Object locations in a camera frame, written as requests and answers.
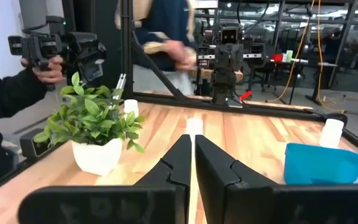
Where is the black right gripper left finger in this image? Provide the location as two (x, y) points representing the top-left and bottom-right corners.
(134, 134), (193, 224)

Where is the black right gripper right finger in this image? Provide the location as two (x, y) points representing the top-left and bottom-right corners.
(195, 134), (278, 224)

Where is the blue plastic basket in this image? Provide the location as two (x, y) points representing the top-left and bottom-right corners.
(283, 142), (358, 187)

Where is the person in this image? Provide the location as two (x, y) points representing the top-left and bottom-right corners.
(0, 55), (65, 121)
(114, 0), (198, 96)

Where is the white square plant pot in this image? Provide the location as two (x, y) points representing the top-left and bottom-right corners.
(71, 138), (124, 177)

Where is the green leafy artificial plant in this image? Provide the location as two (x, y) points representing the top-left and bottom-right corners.
(32, 72), (146, 154)

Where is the black hand-held gripper device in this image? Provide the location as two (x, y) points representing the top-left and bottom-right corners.
(7, 15), (107, 91)

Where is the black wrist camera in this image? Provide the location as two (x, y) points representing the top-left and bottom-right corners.
(221, 26), (239, 44)

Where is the black diagonal frame strut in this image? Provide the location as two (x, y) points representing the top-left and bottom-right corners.
(131, 39), (188, 101)

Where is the yellow cable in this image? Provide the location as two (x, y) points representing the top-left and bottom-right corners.
(267, 0), (316, 103)
(316, 0), (346, 113)

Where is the silver metal bracket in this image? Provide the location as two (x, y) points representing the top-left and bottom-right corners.
(113, 73), (127, 101)

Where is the black frame post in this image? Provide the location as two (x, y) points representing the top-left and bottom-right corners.
(120, 0), (134, 98)

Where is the black table-level camera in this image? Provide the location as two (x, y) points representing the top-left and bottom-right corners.
(19, 128), (55, 162)

